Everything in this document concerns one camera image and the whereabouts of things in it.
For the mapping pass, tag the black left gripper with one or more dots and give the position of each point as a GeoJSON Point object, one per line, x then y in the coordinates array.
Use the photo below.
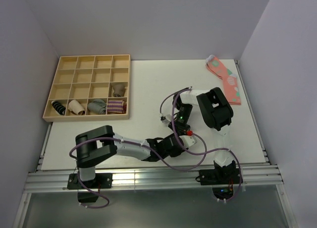
{"type": "Point", "coordinates": [176, 152]}

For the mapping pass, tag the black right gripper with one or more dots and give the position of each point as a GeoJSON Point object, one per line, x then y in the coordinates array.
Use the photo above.
{"type": "Point", "coordinates": [181, 128]}

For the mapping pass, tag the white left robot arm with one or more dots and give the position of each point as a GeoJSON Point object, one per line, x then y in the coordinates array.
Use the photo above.
{"type": "Point", "coordinates": [97, 145]}

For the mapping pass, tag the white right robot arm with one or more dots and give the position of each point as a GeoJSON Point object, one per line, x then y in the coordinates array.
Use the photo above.
{"type": "Point", "coordinates": [217, 114]}

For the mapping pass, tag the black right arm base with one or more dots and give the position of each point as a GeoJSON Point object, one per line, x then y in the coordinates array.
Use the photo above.
{"type": "Point", "coordinates": [222, 179]}

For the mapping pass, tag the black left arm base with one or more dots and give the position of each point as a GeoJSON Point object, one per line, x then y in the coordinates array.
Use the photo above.
{"type": "Point", "coordinates": [89, 191]}

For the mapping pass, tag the purple striped rolled sock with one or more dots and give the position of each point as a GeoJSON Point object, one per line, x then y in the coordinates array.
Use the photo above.
{"type": "Point", "coordinates": [116, 107]}

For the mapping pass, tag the pink patterned sock pair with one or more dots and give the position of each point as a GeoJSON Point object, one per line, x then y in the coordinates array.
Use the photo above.
{"type": "Point", "coordinates": [229, 79]}

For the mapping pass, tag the brown rolled sock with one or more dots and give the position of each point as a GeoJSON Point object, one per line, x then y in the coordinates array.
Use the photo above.
{"type": "Point", "coordinates": [117, 89]}

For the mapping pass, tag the grey rolled sock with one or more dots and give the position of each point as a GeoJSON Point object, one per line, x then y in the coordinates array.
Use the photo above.
{"type": "Point", "coordinates": [97, 106]}

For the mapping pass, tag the wooden compartment tray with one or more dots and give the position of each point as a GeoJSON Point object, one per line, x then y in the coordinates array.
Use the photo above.
{"type": "Point", "coordinates": [85, 78]}

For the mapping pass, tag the beige rolled sock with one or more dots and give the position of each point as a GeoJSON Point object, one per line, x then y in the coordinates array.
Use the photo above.
{"type": "Point", "coordinates": [76, 108]}

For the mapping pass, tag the black white striped rolled sock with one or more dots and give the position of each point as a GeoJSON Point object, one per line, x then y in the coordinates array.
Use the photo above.
{"type": "Point", "coordinates": [58, 107]}

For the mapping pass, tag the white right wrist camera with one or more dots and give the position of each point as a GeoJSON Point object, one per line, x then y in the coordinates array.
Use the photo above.
{"type": "Point", "coordinates": [166, 119]}

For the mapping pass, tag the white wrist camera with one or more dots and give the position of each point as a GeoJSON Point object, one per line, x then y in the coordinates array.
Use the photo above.
{"type": "Point", "coordinates": [166, 119]}
{"type": "Point", "coordinates": [188, 141]}

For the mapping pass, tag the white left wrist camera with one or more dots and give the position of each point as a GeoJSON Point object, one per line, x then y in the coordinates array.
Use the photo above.
{"type": "Point", "coordinates": [188, 141]}

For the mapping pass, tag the aluminium mounting rail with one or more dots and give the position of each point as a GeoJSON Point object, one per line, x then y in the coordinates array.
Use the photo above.
{"type": "Point", "coordinates": [152, 178]}

